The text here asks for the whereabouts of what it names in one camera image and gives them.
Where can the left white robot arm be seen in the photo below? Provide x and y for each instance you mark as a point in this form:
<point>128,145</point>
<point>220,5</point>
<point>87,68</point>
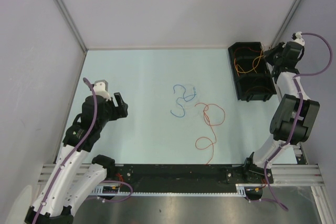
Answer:
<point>62,196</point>

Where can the right aluminium frame post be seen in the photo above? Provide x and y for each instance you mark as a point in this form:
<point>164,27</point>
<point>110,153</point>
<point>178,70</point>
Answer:
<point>286,22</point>

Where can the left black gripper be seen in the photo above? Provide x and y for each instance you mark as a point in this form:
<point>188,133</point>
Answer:
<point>118,112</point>

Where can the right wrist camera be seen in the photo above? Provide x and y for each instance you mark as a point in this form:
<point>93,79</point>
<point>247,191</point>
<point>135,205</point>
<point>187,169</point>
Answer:
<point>298,37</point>

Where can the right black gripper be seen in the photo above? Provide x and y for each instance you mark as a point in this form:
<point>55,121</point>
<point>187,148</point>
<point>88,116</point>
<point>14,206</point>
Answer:
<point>269,54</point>

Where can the white slotted cable duct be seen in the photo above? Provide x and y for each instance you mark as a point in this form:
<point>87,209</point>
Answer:
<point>239,191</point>

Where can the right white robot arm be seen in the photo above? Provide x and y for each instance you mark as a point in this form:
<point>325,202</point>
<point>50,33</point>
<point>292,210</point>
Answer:
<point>295,116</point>

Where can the aluminium frame post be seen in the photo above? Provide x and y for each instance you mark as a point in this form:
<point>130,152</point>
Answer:
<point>65,13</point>
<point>286,22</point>

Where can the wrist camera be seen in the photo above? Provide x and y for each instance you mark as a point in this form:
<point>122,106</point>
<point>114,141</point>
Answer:
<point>298,37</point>
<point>101,88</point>

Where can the black compartment bin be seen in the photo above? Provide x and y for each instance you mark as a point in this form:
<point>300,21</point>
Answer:
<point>251,75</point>

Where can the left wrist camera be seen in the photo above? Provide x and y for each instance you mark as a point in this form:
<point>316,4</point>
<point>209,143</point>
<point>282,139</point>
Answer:
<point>101,88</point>

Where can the left aluminium frame post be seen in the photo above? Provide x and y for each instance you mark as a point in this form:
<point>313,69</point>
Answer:
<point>65,13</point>

